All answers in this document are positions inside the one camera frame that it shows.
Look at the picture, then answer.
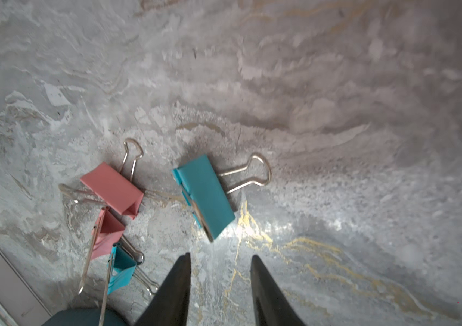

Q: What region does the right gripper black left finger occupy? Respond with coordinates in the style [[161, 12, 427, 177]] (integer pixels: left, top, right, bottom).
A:
[[135, 253, 191, 326]]

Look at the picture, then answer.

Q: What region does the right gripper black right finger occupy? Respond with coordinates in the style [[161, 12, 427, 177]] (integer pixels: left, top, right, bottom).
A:
[[251, 255, 305, 326]]

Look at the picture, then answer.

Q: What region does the teal binder clip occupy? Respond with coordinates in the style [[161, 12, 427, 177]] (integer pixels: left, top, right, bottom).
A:
[[172, 153, 272, 242], [98, 243, 160, 326]]

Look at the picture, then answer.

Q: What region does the teal storage tray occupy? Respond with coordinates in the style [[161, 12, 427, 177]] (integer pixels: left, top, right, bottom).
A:
[[43, 308, 128, 326]]

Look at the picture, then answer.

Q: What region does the pink binder clip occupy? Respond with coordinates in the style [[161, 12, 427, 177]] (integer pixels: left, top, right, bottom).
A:
[[58, 138, 144, 219], [78, 206, 145, 294]]

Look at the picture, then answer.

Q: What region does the Loewe magazine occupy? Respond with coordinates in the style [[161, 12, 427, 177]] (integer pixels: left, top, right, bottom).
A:
[[0, 250, 52, 325]]

